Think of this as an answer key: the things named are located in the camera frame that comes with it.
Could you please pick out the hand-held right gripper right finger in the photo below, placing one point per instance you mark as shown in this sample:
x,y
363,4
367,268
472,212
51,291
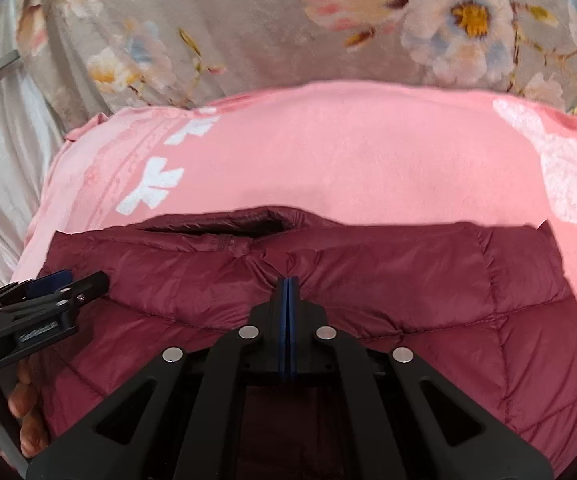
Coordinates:
x,y
328,360

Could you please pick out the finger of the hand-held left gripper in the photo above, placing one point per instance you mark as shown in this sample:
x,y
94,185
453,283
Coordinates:
x,y
86,285
48,280

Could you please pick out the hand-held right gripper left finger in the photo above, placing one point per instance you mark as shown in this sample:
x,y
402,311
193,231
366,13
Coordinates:
x,y
248,360

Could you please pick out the maroon puffer jacket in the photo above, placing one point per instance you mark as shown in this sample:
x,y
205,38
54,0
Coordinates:
x,y
318,310

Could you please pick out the white satin curtain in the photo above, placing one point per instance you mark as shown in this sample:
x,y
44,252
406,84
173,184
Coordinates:
x,y
3,125

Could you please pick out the pink printed blanket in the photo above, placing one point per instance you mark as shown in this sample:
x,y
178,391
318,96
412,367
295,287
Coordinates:
x,y
358,160

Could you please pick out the person's left hand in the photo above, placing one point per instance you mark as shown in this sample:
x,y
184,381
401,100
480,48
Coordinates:
x,y
27,410

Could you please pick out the grey floral blanket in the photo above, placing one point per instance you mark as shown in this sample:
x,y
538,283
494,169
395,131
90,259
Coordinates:
x,y
268,25

